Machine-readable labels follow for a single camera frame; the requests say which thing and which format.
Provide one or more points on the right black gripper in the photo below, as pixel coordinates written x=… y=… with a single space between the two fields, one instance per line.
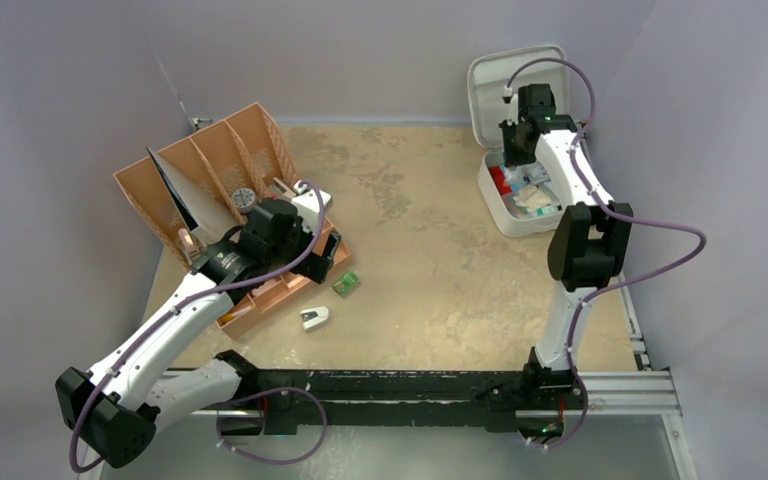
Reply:
x=516 y=142

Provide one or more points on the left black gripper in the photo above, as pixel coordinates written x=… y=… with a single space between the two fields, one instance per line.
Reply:
x=304 y=234

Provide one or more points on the green small box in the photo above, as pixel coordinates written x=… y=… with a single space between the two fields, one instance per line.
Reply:
x=346 y=284

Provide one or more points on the red first aid pouch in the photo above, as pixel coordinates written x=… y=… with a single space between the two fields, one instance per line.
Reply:
x=499 y=180

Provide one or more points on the white plastic bottle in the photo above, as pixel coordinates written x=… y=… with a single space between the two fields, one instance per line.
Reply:
x=548 y=211

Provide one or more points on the beige gauze wrap packet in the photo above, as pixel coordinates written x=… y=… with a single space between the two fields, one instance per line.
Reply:
x=531 y=198

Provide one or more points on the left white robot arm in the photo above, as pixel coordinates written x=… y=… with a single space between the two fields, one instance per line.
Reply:
x=115 y=408

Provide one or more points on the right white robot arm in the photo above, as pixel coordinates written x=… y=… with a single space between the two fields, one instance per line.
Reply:
x=588 y=246

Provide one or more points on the pink desk tray organizer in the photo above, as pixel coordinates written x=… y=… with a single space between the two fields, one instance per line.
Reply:
x=263 y=302

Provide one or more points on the white stapler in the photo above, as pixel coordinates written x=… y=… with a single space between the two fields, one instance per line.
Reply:
x=314 y=318

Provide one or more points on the grey open storage case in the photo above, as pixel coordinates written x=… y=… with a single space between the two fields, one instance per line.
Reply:
x=486 y=79

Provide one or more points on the blue grey tape roll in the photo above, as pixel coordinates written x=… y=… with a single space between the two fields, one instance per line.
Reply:
x=244 y=199

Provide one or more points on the dark folder in rack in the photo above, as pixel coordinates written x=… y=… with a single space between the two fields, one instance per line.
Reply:
x=204 y=216

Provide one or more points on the pink file organizer rack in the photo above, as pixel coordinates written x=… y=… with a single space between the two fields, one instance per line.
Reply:
x=246 y=149

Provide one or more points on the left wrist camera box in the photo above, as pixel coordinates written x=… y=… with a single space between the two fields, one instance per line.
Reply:
x=307 y=204

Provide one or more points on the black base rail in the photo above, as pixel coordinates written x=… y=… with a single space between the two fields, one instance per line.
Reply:
x=491 y=400

